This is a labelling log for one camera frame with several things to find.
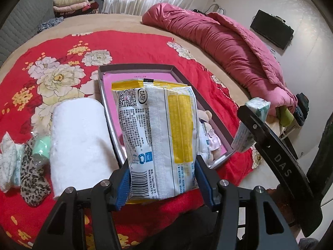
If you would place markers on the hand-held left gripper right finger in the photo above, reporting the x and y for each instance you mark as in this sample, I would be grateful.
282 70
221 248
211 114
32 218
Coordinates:
205 185

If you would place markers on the stack of folded clothes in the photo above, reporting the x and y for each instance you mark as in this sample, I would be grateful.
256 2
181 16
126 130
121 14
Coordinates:
72 2

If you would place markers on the pink book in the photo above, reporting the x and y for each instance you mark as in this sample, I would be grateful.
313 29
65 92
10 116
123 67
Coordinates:
161 76

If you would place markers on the beige bed sheet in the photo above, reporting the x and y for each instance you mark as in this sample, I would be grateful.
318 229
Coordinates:
104 22

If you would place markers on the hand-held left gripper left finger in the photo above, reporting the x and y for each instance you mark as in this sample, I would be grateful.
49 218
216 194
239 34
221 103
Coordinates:
122 187

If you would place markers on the yellow white tissue pack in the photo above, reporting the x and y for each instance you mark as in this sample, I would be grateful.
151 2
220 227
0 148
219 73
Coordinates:
156 125

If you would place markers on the grey shallow box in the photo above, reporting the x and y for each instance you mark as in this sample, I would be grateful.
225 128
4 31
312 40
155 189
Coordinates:
135 67

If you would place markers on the green cloth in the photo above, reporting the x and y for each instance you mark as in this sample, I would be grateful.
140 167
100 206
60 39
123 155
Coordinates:
285 117

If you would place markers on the green patterned tissue pack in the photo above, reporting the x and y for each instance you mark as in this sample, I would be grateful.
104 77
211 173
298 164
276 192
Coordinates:
256 106

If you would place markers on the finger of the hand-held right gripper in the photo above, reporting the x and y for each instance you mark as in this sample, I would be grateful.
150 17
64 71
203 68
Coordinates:
281 161

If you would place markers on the red floral blanket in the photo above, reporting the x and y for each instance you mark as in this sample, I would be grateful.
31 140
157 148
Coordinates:
52 44

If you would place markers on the green sponge in bag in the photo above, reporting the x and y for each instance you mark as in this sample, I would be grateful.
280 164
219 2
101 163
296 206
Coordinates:
41 145

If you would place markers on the grey quilted headboard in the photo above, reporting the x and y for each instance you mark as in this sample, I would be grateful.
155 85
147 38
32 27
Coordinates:
23 18

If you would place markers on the leopard print cloth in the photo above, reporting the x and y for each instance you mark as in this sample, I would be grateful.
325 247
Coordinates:
31 182

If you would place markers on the dark hanging clothes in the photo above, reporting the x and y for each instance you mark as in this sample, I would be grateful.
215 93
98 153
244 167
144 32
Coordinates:
301 106

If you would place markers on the white paper towel roll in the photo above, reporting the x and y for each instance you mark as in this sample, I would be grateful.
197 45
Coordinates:
78 140

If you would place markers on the pink quilt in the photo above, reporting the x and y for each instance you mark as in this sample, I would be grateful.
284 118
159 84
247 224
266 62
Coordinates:
221 39

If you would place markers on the small pale tissue pack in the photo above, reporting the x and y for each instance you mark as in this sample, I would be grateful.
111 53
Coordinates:
9 161

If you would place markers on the teddy bear pink dress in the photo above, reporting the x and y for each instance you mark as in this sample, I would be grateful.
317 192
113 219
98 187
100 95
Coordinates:
208 114

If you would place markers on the blue patterned cloth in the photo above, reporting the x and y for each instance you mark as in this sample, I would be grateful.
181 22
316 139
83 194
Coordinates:
50 23

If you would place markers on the black television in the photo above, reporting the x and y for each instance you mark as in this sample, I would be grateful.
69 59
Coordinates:
273 28

